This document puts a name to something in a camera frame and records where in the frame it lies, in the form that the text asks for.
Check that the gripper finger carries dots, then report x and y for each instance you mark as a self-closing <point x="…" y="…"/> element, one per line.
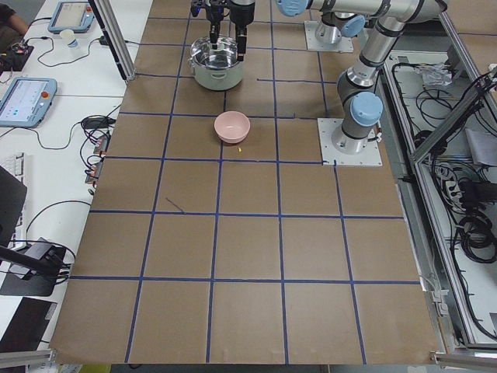
<point x="241" y="47"/>
<point x="214" y="33"/>

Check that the black power adapter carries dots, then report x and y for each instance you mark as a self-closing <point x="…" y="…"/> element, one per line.
<point x="97" y="122"/>

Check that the pink bowl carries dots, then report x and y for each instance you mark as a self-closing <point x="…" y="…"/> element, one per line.
<point x="232" y="127"/>

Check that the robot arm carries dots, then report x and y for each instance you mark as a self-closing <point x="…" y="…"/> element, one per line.
<point x="355" y="86"/>
<point x="240" y="12"/>

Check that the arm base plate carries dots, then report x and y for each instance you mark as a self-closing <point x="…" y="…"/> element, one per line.
<point x="321" y="37"/>
<point x="339" y="150"/>

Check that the crumpled paper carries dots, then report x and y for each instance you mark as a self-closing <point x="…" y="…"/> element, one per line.
<point x="434" y="74"/>

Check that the aluminium frame post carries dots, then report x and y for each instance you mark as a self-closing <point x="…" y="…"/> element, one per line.
<point x="107" y="21"/>

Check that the black camera stand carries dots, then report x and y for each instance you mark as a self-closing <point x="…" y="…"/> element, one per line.
<point x="31" y="276"/>

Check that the paper cup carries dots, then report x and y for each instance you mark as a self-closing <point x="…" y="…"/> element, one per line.
<point x="68" y="36"/>

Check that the pale green electric pot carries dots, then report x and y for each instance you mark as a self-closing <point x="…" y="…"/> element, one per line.
<point x="217" y="80"/>

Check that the white keyboard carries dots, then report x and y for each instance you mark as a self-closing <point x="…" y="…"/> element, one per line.
<point x="15" y="165"/>

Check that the blue teach pendant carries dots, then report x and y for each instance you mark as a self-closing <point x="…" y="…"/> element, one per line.
<point x="71" y="15"/>
<point x="27" y="101"/>

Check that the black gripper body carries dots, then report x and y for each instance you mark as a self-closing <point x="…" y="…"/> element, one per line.
<point x="241" y="11"/>

